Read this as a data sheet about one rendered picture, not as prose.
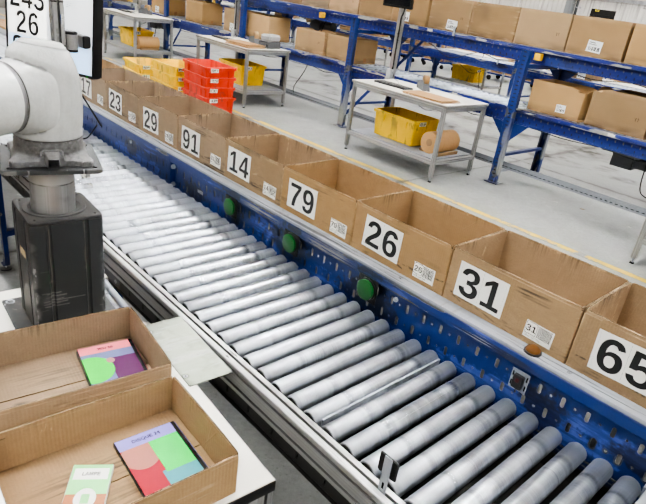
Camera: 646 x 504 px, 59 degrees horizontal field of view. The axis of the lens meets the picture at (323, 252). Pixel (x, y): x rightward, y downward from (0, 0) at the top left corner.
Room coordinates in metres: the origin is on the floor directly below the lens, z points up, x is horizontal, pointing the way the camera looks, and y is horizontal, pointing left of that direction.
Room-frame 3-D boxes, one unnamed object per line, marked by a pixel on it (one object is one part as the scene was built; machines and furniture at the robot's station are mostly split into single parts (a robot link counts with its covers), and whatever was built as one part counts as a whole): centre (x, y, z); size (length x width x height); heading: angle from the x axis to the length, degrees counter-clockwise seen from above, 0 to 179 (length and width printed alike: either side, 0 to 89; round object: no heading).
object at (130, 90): (3.15, 1.07, 0.96); 0.39 x 0.29 x 0.17; 45
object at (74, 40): (2.23, 1.06, 1.40); 0.28 x 0.11 x 0.11; 45
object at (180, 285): (1.77, 0.32, 0.72); 0.52 x 0.05 x 0.05; 135
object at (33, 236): (1.36, 0.70, 0.91); 0.26 x 0.26 x 0.33; 41
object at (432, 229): (1.77, -0.33, 0.96); 0.39 x 0.29 x 0.17; 45
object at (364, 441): (1.18, -0.29, 0.72); 0.52 x 0.05 x 0.05; 135
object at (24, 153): (1.33, 0.69, 1.24); 0.22 x 0.18 x 0.06; 31
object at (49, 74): (1.34, 0.71, 1.38); 0.18 x 0.16 x 0.22; 155
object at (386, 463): (0.89, -0.19, 0.78); 0.05 x 0.01 x 0.11; 45
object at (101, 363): (1.13, 0.46, 0.78); 0.19 x 0.14 x 0.02; 36
